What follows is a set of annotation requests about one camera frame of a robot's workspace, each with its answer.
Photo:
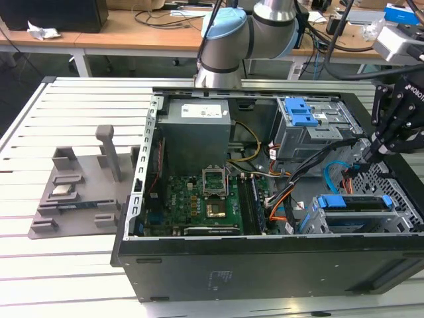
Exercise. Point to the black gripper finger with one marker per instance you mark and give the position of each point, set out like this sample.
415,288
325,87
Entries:
404,147
376,109

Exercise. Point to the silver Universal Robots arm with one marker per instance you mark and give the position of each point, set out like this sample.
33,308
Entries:
228,43

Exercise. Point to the metal disk bay cage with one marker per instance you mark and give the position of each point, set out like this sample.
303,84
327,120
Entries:
364,216

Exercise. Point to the blue plastic drive latch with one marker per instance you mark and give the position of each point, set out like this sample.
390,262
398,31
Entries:
299,111

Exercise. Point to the blue cardboard box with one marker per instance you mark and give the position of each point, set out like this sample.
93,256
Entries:
402,15

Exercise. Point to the metal optical drive cage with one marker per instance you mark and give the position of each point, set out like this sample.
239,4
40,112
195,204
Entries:
298,142

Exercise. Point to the small black cube box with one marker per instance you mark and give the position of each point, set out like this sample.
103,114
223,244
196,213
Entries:
334,26

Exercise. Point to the gray flat box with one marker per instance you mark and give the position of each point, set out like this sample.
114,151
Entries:
364,16

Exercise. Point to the installed RAM stick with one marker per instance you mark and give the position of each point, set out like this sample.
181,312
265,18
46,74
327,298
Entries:
256,205

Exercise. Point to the black RAM slot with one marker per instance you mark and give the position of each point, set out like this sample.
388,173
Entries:
244,205

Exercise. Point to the locking lever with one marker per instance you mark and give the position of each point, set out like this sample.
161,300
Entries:
226,179

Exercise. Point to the gray power supply unit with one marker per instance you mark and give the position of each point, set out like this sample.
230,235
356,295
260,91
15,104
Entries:
195,139

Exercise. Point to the black PC case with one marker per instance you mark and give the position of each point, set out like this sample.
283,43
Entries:
265,271

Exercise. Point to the CPU socket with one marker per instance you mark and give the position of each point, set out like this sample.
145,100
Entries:
215,211

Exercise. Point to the black graphics card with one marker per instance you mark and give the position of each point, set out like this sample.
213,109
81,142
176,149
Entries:
212,231

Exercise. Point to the green motherboard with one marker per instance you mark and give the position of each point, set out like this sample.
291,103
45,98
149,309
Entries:
180,198

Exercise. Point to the brown cardboard box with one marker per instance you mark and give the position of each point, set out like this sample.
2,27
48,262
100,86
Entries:
132,4

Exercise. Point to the wooden desk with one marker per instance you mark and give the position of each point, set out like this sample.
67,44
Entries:
116,39

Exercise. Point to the gray parts rack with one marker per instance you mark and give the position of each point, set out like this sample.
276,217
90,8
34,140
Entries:
86,189

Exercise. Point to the blue RAM stick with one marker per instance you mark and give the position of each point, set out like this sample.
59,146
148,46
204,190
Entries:
81,205

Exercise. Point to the silver CPU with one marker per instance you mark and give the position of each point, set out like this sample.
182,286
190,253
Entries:
63,190

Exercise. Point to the large black computer tower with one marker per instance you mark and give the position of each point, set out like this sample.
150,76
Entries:
49,16

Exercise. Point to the crumpled white paper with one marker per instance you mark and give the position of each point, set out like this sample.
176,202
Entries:
43,33

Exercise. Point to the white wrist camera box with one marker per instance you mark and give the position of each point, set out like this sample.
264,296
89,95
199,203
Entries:
394,43

